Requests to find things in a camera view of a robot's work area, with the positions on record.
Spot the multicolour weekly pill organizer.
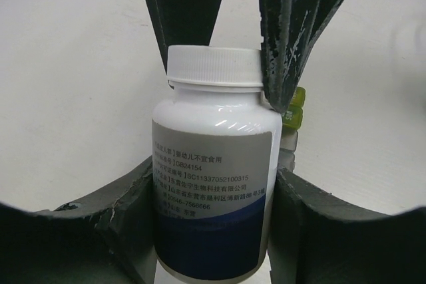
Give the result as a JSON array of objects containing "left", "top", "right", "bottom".
[{"left": 278, "top": 86, "right": 306, "bottom": 172}]

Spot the white blue pill bottle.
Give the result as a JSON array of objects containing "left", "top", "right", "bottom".
[{"left": 152, "top": 45, "right": 282, "bottom": 283}]

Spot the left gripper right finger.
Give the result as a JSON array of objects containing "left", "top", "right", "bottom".
[{"left": 259, "top": 0, "right": 343, "bottom": 113}]

